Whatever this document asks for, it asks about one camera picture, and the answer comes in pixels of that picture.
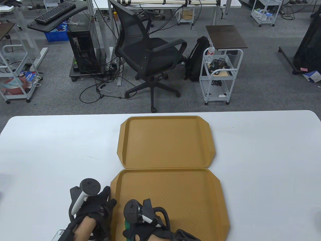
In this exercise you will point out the black backpack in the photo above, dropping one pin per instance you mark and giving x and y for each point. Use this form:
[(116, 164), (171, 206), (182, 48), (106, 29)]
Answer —
[(196, 60)]

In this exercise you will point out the person's right hand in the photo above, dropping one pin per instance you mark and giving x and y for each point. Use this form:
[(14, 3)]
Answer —
[(143, 232)]

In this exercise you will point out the white rolling cart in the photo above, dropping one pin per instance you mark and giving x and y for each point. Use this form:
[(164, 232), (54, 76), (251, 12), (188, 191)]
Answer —
[(266, 23), (220, 87), (12, 46)]

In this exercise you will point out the black curved desk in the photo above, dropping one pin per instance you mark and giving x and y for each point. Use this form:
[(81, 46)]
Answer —
[(81, 6)]

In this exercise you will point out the person's left hand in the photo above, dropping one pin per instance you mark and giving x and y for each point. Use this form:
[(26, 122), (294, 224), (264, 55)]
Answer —
[(101, 205)]

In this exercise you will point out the white metal frame table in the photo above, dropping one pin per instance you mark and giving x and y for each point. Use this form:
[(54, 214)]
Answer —
[(105, 3)]

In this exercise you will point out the black computer tower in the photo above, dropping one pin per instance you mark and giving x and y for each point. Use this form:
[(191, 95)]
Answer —
[(82, 50)]

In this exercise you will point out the cardboard box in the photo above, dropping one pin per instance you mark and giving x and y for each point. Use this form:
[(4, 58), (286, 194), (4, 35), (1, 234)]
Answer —
[(188, 15)]

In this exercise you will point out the white and blue box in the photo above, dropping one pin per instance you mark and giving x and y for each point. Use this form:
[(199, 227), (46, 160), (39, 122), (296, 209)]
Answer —
[(313, 76)]

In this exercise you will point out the clear water bottle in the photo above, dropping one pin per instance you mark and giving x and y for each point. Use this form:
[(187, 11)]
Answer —
[(209, 56)]

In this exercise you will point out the blue plastic crate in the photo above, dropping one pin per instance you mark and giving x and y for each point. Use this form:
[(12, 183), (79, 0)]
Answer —
[(56, 36)]

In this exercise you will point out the blue paper bag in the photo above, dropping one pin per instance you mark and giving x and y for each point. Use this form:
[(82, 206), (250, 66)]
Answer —
[(28, 75)]

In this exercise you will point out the red patterned bag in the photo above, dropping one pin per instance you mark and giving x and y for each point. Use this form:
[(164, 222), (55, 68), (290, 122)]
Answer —
[(15, 86)]

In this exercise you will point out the black wrist camera with label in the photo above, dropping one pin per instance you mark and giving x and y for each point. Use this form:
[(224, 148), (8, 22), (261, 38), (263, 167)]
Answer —
[(59, 235)]

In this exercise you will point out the black keyboard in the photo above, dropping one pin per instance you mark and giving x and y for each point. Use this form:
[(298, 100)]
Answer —
[(55, 12)]

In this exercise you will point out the black mesh office chair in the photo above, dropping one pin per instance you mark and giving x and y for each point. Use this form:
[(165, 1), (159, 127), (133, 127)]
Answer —
[(150, 55)]

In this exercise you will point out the black and white controller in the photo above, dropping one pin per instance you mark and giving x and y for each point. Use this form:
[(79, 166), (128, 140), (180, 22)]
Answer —
[(90, 187), (131, 211)]

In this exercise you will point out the brown plastic food tray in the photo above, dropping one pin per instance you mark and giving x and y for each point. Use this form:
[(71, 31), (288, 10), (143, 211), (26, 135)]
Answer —
[(165, 143), (190, 198)]

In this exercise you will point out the green and yellow sponge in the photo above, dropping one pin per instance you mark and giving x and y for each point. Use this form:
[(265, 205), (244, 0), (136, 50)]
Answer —
[(127, 224)]

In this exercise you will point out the dark brown side table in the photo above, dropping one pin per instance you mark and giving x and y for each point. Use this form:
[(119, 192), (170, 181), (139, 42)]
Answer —
[(225, 36), (5, 28)]

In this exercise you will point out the black rolling platform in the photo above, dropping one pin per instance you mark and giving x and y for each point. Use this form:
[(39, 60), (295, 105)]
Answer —
[(82, 75)]

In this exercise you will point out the person's left forearm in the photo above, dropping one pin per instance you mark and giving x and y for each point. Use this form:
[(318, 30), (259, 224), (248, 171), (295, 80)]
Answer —
[(85, 228)]

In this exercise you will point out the black covered stand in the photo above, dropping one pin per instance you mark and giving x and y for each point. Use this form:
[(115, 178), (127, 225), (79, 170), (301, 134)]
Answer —
[(309, 50)]

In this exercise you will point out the orange bottle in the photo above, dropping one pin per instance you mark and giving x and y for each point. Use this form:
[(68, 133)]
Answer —
[(115, 16)]

